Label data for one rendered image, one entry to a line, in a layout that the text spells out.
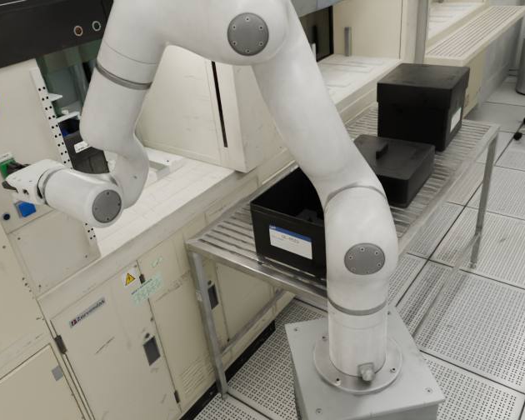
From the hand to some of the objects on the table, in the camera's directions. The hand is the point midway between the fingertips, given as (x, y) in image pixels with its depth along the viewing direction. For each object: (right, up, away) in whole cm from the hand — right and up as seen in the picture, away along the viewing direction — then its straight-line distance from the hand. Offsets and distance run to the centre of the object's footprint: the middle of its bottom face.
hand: (16, 170), depth 103 cm
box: (+119, +24, +101) cm, 158 cm away
